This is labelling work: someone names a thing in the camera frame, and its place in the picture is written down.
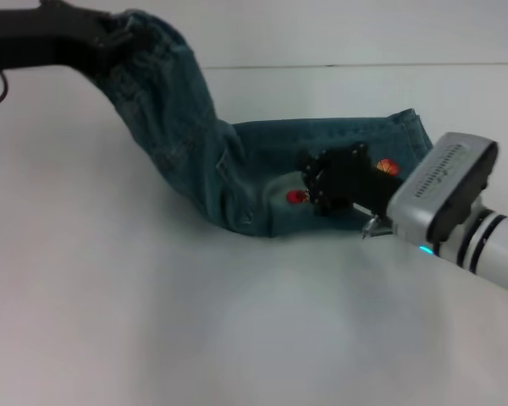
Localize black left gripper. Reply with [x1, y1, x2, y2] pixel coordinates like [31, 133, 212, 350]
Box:
[0, 0, 135, 72]

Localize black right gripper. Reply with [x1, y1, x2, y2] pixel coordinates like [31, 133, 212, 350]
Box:
[296, 141, 405, 217]

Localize blue denim shorts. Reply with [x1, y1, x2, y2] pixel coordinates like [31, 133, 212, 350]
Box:
[93, 9, 435, 239]

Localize silver right gripper cable connector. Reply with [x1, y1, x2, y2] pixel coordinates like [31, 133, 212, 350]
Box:
[361, 212, 394, 241]

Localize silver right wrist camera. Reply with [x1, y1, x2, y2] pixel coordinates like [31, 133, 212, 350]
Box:
[385, 131, 501, 255]

